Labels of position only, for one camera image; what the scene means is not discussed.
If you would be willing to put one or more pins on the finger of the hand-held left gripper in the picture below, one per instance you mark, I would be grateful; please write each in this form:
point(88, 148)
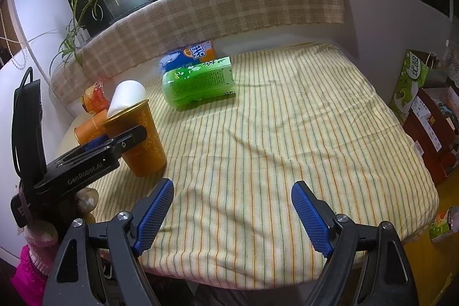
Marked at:
point(122, 144)

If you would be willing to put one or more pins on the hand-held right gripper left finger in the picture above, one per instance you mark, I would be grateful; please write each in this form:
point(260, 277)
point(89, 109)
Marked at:
point(154, 216)

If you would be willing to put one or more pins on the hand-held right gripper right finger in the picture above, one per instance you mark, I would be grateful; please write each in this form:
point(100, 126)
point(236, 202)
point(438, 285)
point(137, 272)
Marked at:
point(310, 216)

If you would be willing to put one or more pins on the orange patterned cup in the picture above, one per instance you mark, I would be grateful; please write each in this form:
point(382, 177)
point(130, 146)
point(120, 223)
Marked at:
point(143, 144)

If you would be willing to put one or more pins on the person's left forearm pink sleeve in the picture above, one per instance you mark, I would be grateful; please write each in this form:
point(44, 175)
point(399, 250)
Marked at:
point(32, 255)

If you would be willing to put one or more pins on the small orange cup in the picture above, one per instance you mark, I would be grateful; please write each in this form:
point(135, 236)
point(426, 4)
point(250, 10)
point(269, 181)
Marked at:
point(89, 128)

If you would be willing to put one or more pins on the white cup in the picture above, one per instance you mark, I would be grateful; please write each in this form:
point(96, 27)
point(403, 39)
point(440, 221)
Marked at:
point(127, 96)

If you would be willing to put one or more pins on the person's left hand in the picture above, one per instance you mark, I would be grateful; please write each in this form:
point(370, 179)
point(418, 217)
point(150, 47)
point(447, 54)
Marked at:
point(86, 200)

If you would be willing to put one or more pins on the yellow striped bed sheet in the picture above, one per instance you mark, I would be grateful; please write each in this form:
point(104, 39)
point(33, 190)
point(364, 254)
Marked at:
point(269, 148)

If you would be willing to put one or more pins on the blue orange snack packet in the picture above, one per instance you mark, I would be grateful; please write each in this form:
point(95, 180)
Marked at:
point(186, 57)

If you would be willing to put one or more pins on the green label bottle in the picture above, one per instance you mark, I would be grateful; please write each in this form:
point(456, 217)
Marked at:
point(443, 225)

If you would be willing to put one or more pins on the red cardboard box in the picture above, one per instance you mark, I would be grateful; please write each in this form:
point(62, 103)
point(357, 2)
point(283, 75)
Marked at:
point(430, 126)

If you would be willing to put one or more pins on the green gift bag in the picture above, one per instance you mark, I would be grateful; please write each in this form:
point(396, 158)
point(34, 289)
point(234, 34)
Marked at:
point(408, 87)

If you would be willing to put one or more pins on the beige checked blanket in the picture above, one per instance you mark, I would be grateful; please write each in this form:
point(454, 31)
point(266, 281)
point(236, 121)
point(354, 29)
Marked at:
point(233, 12)

